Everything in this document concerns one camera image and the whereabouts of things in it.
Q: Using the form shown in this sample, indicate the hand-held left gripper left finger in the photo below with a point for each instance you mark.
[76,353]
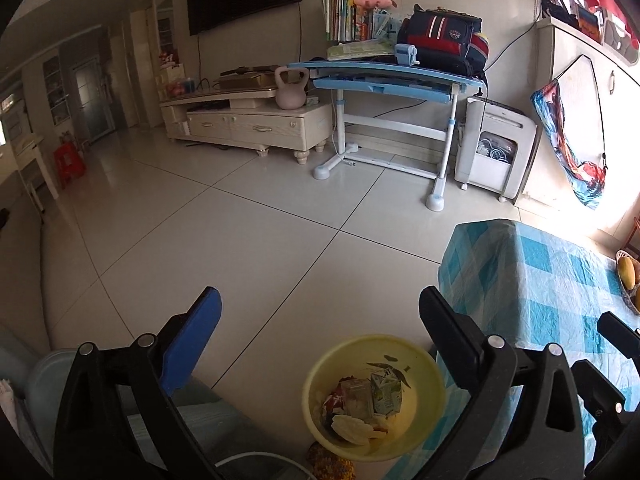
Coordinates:
[192,340]

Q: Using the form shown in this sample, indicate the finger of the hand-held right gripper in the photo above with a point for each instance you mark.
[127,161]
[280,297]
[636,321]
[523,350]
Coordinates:
[619,330]
[597,385]

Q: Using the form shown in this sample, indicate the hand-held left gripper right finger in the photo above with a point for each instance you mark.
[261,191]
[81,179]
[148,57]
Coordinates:
[450,330]

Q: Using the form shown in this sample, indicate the yellow plastic basin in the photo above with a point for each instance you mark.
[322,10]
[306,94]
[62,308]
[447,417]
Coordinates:
[325,370]

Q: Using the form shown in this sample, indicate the blue white checkered tablecloth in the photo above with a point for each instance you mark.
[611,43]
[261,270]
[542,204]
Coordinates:
[530,280]

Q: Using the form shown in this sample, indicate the brown drink carton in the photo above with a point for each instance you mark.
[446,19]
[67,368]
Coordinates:
[354,396]

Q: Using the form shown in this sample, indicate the white round container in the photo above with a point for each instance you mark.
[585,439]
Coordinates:
[250,466]

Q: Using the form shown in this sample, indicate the red snack wrapper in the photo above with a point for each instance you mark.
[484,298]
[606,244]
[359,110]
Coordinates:
[332,403]

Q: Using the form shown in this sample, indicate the colourful printed hanging bag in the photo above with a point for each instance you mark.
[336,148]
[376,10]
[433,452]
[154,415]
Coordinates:
[570,157]

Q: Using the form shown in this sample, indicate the orange patterned object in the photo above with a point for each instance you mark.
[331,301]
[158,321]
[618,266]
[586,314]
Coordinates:
[330,465]

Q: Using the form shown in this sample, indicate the white air purifier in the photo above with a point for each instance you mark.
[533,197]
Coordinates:
[500,125]

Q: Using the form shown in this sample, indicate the red plastic stool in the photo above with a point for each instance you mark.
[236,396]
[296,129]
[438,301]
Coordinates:
[67,160]

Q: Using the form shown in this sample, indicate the cream television stand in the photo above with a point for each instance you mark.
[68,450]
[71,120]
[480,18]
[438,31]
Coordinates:
[245,122]

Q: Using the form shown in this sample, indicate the white side table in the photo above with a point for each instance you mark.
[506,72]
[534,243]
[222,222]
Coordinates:
[30,157]

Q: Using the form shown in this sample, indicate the blue white study desk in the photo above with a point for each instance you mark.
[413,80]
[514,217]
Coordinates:
[390,85]

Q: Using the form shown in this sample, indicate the grey door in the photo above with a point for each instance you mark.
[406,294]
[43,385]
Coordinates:
[92,100]

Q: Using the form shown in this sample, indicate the brown cardboard box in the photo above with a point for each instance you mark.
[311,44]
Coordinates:
[245,81]

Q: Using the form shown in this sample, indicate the white gift bag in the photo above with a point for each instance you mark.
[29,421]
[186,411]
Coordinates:
[172,75]

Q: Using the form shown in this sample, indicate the beige kettlebell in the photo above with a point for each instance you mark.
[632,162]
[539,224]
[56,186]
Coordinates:
[291,92]

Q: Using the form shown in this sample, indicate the blue pencil sharpener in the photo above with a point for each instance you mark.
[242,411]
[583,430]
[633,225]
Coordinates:
[407,55]

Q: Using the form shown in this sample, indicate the white cabinet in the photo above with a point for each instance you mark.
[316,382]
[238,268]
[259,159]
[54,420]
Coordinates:
[555,50]

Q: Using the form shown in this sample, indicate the white grey plastic seat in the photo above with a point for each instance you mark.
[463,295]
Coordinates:
[620,37]

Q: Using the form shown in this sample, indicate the open book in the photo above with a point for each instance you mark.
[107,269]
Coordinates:
[357,50]

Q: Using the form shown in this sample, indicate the navy red backpack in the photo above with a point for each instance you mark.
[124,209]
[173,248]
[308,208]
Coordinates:
[442,35]

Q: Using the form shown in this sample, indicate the orange blue box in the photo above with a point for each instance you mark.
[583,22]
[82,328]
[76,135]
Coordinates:
[590,22]

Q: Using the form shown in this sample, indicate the black bag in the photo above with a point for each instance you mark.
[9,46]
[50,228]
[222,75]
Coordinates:
[555,10]

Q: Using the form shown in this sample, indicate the row of books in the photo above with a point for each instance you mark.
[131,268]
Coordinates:
[340,15]

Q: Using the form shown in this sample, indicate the pink plush toy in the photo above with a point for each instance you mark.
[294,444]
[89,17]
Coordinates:
[375,0]

